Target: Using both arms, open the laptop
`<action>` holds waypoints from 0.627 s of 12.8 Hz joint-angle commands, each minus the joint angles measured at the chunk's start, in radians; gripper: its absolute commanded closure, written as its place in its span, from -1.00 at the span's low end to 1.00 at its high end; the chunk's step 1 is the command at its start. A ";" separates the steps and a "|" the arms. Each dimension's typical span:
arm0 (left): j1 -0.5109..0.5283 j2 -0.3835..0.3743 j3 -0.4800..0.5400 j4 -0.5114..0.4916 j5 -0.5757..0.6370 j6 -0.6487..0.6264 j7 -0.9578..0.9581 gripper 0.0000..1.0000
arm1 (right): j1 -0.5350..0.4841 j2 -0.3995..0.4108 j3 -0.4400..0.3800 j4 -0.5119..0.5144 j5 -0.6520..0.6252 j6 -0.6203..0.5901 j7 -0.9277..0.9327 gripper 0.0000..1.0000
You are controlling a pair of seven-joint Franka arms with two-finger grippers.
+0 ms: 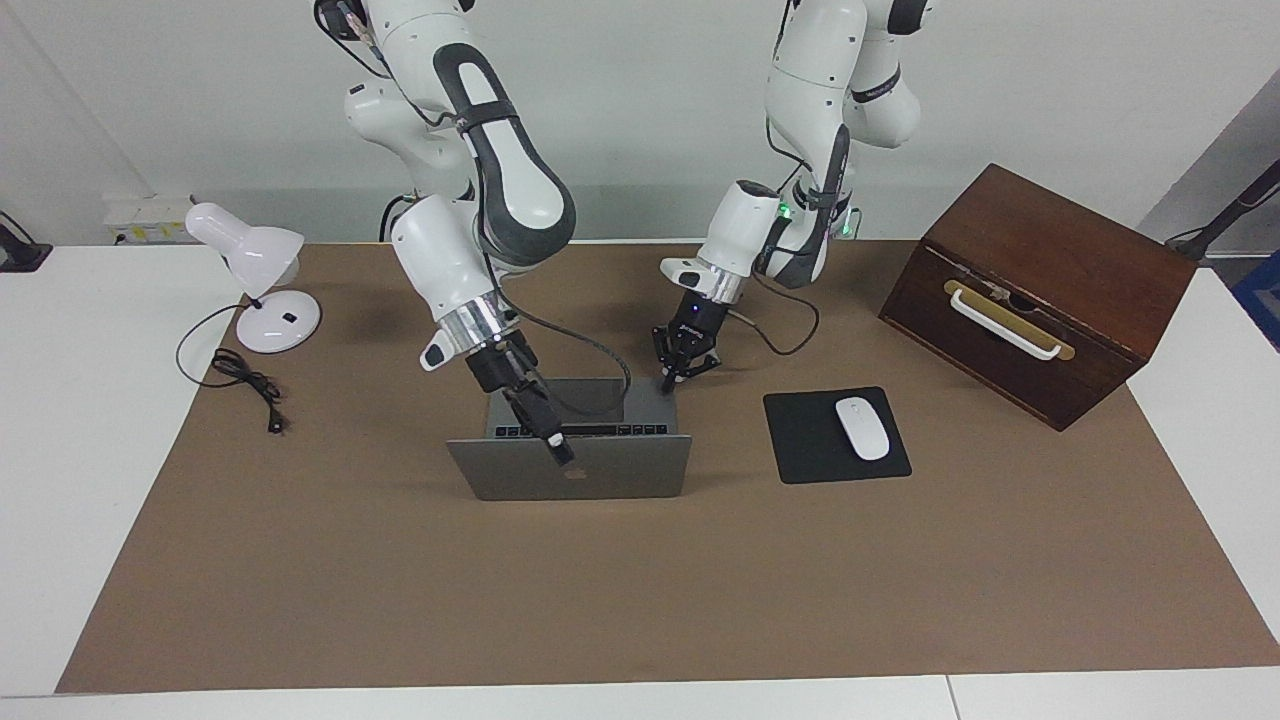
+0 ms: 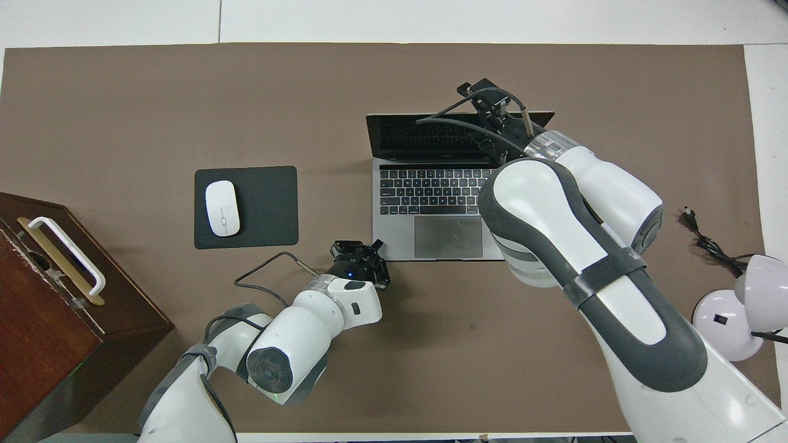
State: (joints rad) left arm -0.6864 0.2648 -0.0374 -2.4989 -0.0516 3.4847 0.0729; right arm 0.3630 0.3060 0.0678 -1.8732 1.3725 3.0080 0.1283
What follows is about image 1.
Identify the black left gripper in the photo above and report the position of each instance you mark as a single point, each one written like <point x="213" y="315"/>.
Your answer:
<point x="700" y="318"/>

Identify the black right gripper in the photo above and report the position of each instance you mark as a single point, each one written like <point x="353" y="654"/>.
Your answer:
<point x="500" y="365"/>

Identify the silver grey laptop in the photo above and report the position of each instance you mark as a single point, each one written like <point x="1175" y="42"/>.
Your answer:
<point x="620" y="470"/>

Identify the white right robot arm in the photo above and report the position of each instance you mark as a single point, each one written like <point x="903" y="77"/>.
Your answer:
<point x="440" y="260"/>

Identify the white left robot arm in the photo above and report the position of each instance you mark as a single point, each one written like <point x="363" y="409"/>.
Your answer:
<point x="740" y="230"/>

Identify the black mouse pad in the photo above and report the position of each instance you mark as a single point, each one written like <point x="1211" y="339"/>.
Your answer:
<point x="800" y="440"/>

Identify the white computer mouse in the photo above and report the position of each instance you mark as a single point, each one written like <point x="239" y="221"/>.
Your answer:
<point x="862" y="428"/>

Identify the brown table mat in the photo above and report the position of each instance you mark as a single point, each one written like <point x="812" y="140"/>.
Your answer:
<point x="640" y="590"/>

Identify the white desk lamp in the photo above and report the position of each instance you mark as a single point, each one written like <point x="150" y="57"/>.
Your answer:
<point x="260" y="255"/>

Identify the dark brown wooden box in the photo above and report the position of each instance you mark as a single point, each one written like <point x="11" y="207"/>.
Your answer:
<point x="1090" y="270"/>

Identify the white power strip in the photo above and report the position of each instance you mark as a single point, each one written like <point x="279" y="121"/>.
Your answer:
<point x="140" y="215"/>

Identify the black stand pole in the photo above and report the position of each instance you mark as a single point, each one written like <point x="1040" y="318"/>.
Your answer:
<point x="1225" y="218"/>

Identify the blue crate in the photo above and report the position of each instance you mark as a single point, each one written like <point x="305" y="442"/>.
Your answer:
<point x="1262" y="300"/>

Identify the black clamp mount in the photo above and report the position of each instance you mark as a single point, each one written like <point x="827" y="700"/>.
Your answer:
<point x="20" y="255"/>

